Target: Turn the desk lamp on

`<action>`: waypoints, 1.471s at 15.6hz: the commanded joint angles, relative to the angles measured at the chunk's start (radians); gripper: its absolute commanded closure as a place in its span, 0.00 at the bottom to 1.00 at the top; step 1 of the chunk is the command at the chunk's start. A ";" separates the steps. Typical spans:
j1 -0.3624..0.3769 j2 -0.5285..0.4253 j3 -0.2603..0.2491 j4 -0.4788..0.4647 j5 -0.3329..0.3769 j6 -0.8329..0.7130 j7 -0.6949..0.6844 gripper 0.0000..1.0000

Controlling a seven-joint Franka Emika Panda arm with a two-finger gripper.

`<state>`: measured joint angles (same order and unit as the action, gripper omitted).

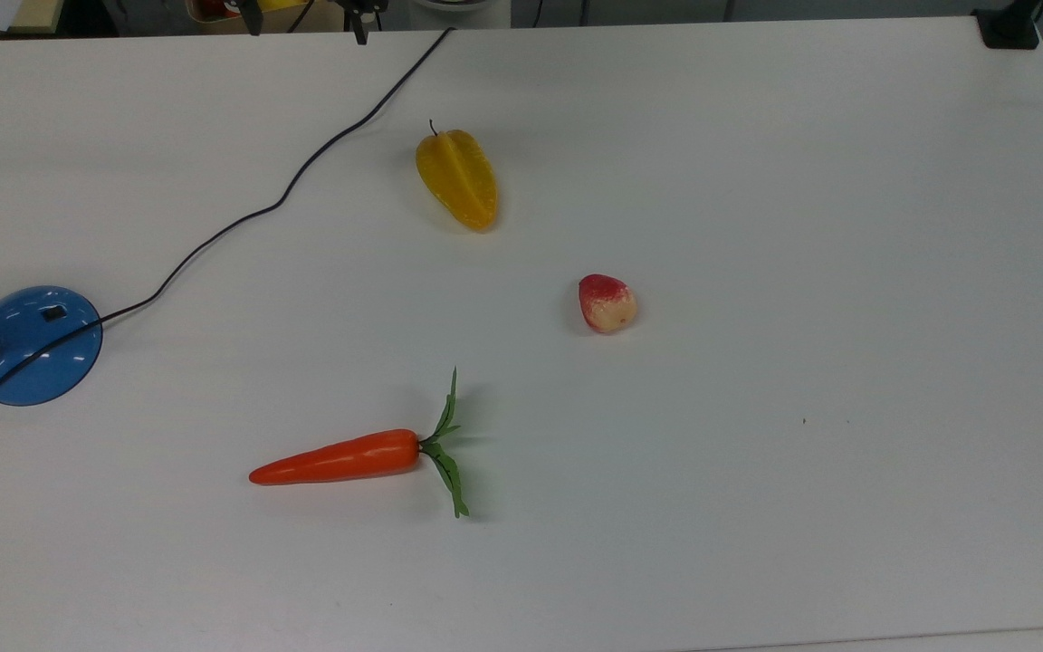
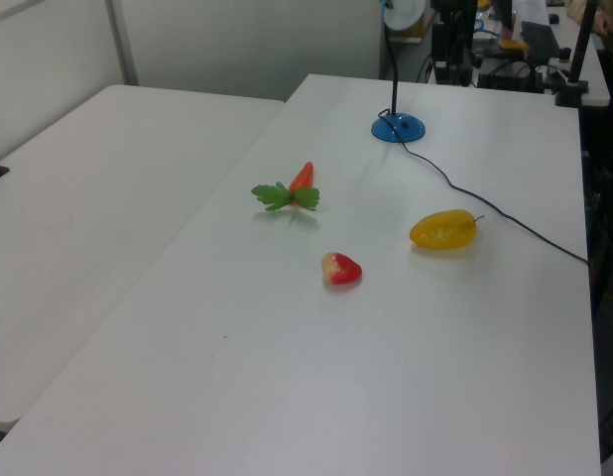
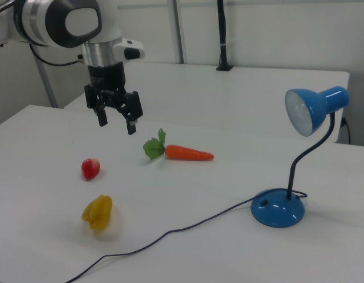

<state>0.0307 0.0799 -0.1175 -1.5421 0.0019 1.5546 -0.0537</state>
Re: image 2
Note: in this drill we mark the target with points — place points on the red and cream toy strawberry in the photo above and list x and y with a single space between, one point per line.
345 270

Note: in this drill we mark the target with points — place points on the small black button box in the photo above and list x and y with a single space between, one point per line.
564 54

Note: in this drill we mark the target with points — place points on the yellow object on desk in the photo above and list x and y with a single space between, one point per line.
514 45

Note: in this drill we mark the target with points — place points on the black pole with table clamp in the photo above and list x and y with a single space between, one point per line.
576 59

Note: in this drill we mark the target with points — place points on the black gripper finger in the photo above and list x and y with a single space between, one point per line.
440 49
462 49

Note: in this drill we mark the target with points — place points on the yellow toy pepper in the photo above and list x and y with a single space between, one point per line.
443 230

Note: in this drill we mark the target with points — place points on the grey partition frame post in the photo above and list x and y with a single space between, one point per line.
122 44

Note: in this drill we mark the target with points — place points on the blue desk lamp black gooseneck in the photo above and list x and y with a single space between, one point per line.
399 126

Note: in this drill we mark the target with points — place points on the black equipment box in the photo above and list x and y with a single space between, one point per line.
510 77

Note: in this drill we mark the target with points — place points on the dark laptop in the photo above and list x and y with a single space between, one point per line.
539 39

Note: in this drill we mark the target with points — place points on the robot gripper body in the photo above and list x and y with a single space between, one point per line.
453 6

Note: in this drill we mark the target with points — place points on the orange toy carrot green leaves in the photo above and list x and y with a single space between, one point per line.
302 178

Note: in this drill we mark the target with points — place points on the person in beige clothing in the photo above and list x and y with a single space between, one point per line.
604 15

